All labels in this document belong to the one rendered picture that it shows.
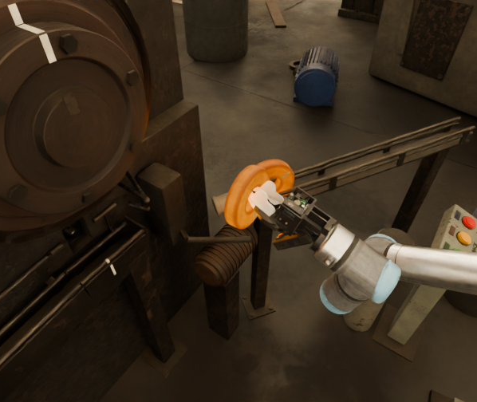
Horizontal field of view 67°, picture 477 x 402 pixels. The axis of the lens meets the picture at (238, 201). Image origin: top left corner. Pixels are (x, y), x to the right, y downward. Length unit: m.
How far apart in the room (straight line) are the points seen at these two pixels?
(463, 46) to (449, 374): 2.11
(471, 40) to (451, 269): 2.29
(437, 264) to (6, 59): 0.83
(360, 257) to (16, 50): 0.66
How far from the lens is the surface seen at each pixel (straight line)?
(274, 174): 1.03
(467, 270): 0.86
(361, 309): 1.50
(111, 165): 0.67
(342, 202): 2.08
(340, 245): 0.77
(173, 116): 1.06
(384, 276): 0.79
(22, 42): 0.53
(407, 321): 1.54
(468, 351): 1.78
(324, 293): 0.91
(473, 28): 2.98
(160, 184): 0.94
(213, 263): 1.09
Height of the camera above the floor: 1.42
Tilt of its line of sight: 45 degrees down
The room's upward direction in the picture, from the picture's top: straight up
